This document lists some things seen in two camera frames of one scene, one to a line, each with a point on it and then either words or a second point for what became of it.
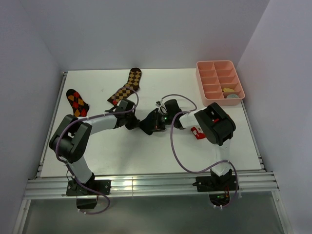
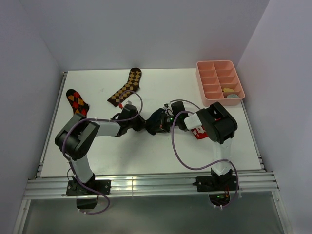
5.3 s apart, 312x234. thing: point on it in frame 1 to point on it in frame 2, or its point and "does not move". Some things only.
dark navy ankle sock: (147, 125) does not move
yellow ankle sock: (227, 90) does not move
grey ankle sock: (232, 96) does not move
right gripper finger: (148, 124) to (163, 125)
